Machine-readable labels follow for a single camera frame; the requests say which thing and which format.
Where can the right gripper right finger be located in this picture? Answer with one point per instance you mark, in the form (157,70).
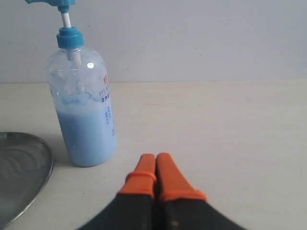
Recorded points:
(184,207)

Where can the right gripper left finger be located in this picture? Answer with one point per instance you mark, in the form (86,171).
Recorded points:
(132,207)

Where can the blue pump lotion bottle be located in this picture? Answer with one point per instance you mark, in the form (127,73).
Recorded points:
(78,82)

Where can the round steel plate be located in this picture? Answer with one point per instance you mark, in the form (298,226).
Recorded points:
(26,165)

